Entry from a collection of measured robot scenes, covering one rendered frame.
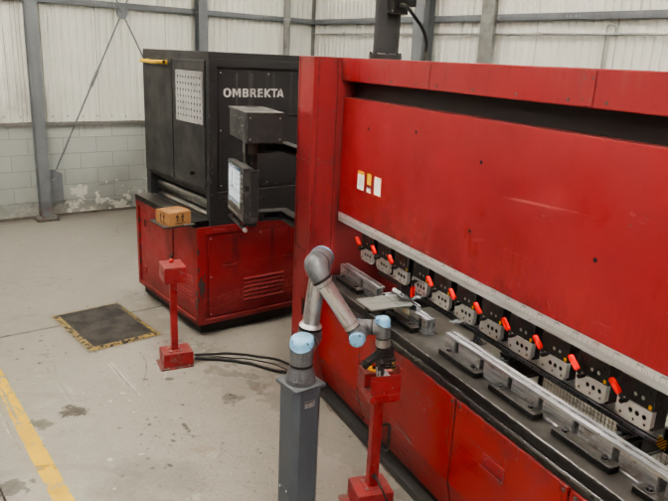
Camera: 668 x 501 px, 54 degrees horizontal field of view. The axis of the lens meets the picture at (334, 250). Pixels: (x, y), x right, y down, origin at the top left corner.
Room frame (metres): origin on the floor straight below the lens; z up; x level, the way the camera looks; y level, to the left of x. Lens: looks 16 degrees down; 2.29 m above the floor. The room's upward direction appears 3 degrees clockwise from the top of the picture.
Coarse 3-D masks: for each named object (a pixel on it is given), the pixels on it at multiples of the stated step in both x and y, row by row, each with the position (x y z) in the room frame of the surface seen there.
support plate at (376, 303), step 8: (376, 296) 3.53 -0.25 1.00; (384, 296) 3.54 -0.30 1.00; (392, 296) 3.54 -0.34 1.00; (400, 296) 3.55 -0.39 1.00; (368, 304) 3.40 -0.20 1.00; (376, 304) 3.40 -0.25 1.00; (384, 304) 3.41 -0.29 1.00; (392, 304) 3.42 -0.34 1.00; (400, 304) 3.42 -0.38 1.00; (408, 304) 3.43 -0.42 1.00
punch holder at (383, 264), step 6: (378, 246) 3.77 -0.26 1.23; (384, 246) 3.71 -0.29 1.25; (378, 252) 3.76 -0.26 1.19; (384, 252) 3.70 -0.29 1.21; (390, 252) 3.64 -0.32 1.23; (384, 258) 3.70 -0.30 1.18; (378, 264) 3.75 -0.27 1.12; (384, 264) 3.70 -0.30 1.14; (390, 264) 3.64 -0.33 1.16; (384, 270) 3.68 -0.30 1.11; (390, 270) 3.64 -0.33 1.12
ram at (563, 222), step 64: (384, 128) 3.79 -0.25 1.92; (448, 128) 3.23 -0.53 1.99; (512, 128) 2.82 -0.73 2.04; (384, 192) 3.75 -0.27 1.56; (448, 192) 3.19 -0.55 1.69; (512, 192) 2.78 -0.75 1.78; (576, 192) 2.47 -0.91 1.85; (640, 192) 2.21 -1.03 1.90; (448, 256) 3.14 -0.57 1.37; (512, 256) 2.74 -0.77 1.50; (576, 256) 2.42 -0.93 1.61; (640, 256) 2.17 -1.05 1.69; (576, 320) 2.38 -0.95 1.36; (640, 320) 2.13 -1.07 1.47
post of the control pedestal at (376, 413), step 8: (376, 408) 3.00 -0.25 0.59; (376, 416) 3.00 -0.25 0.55; (376, 424) 3.00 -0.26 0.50; (376, 432) 3.00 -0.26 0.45; (368, 440) 3.04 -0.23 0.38; (376, 440) 3.00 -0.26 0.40; (368, 448) 3.03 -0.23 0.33; (376, 448) 3.00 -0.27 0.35; (368, 456) 3.02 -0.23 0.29; (376, 456) 3.00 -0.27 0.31; (368, 464) 3.02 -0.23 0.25; (376, 464) 3.00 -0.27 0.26; (368, 472) 3.01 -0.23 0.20; (376, 472) 3.00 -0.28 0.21; (368, 480) 3.00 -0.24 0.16; (376, 480) 3.00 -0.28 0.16
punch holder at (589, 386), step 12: (588, 360) 2.30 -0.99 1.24; (600, 360) 2.25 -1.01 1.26; (588, 372) 2.29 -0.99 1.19; (600, 372) 2.24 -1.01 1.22; (612, 372) 2.21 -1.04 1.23; (576, 384) 2.33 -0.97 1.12; (588, 384) 2.29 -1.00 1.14; (600, 384) 2.23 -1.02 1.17; (588, 396) 2.27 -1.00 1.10; (600, 396) 2.22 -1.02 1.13; (612, 396) 2.23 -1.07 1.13
